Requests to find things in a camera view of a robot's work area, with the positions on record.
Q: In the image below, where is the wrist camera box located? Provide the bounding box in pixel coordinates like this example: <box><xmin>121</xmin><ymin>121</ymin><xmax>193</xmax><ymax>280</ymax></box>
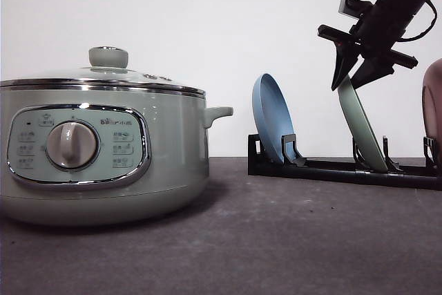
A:
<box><xmin>338</xmin><ymin>0</ymin><xmax>373</xmax><ymax>19</ymax></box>

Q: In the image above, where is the black plate rack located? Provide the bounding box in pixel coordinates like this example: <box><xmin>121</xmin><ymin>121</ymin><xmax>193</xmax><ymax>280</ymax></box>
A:
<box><xmin>248</xmin><ymin>134</ymin><xmax>442</xmax><ymax>189</ymax></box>

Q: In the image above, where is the green electric steamer pot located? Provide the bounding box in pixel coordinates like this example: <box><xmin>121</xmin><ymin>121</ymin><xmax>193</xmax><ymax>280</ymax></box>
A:
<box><xmin>1</xmin><ymin>85</ymin><xmax>233</xmax><ymax>225</ymax></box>

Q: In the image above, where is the green plate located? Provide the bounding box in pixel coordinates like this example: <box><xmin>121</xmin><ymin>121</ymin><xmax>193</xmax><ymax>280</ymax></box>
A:
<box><xmin>338</xmin><ymin>75</ymin><xmax>388</xmax><ymax>173</ymax></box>

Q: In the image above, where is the glass steamer lid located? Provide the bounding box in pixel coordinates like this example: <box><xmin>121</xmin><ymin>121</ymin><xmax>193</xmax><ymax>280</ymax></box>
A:
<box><xmin>0</xmin><ymin>46</ymin><xmax>206</xmax><ymax>97</ymax></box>

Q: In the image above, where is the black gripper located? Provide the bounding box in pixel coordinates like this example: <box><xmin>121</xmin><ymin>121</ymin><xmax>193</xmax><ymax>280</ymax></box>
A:
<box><xmin>317</xmin><ymin>0</ymin><xmax>425</xmax><ymax>91</ymax></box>

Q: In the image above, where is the pink plate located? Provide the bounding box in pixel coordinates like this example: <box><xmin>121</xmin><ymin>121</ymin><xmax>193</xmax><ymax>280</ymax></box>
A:
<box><xmin>422</xmin><ymin>58</ymin><xmax>442</xmax><ymax>157</ymax></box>

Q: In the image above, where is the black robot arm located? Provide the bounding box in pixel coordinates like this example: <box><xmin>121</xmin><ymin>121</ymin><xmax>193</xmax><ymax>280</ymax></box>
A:
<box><xmin>317</xmin><ymin>0</ymin><xmax>428</xmax><ymax>90</ymax></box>

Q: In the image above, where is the blue plate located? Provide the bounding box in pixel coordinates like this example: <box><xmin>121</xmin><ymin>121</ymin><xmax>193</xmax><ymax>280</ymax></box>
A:
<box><xmin>252</xmin><ymin>73</ymin><xmax>294</xmax><ymax>163</ymax></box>

